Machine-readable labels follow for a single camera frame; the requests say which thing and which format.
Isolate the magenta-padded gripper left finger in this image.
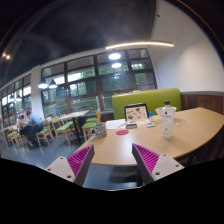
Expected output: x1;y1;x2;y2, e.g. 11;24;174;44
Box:
44;143;96;187

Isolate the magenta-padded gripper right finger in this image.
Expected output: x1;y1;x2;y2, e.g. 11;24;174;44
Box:
131;142;186;187

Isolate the clear plastic water bottle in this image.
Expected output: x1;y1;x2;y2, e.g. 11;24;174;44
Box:
161;100;176;140

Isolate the group of green-seated wooden chairs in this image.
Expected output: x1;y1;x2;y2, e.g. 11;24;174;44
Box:
2;108;103;147

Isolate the person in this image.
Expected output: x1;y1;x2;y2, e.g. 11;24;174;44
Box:
16;114;29;133
25;110;44;148

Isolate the dark wallet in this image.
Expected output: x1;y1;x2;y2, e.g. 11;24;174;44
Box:
125;121;138;130

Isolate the light wooden dining table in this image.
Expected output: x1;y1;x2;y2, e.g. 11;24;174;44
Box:
58;109;91;142

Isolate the flat round red coaster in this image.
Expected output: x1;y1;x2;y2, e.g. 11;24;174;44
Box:
115;129;130;136

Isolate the grey patterned mug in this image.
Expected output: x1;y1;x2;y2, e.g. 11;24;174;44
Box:
92;122;108;139

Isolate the white bowl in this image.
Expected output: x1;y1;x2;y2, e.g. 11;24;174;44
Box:
154;106;178;118

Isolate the sticker-covered tablet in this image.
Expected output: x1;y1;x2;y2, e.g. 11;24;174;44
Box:
124;103;150;124

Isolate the white paper sheet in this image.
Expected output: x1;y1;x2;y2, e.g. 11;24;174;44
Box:
105;118;127;131

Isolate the green upholstered bench back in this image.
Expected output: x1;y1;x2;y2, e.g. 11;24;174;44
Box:
111;87;183;121

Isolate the group of black pendant lamps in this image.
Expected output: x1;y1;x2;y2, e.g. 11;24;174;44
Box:
7;77;59;103

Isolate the round white ceiling lamp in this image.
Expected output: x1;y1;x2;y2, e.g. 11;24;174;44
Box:
107;52;122;61

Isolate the curved linear ceiling light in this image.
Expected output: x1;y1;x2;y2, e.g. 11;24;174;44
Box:
105;40;175;51

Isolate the dark-framed window wall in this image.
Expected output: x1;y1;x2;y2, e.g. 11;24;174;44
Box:
0;48;158;129

